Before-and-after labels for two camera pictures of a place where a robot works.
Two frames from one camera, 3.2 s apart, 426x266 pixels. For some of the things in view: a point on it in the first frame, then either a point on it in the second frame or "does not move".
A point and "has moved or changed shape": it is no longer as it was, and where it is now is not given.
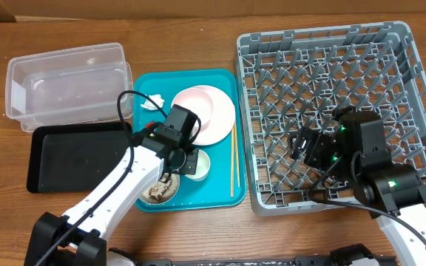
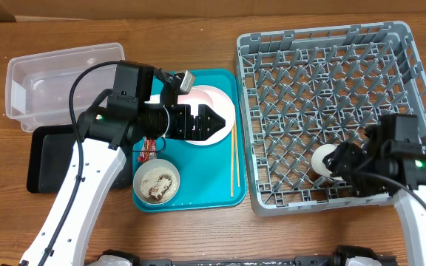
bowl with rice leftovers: x=160 y=192 does not move
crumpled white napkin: x=156 y=98 does not move
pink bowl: x=196 y=101 does not move
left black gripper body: x=188 y=162 to x=179 y=126
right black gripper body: x=321 y=151 to x=347 y=159
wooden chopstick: x=237 y=157 does not move
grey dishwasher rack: x=292 y=79 does not move
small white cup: x=203 y=165 has moved or changed shape
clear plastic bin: x=72 y=85 does not move
